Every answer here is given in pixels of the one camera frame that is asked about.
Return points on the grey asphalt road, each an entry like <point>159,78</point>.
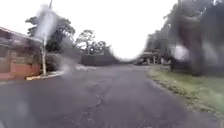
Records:
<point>110,103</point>

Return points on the green bush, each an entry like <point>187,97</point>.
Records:
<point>53,61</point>

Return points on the red brick building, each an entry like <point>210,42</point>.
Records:
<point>20,63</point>

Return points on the distant low building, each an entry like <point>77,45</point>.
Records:
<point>151,56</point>

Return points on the dark distant trees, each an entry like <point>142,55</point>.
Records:
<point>100,58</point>

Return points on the utility pole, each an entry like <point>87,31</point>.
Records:
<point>43,56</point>

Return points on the pale concrete kerb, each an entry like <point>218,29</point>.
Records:
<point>40,77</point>

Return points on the row of dark trees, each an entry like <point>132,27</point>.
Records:
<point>200,43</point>

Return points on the large green tree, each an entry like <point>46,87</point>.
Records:
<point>61,33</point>

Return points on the grass verge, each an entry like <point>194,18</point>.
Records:
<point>196,88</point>

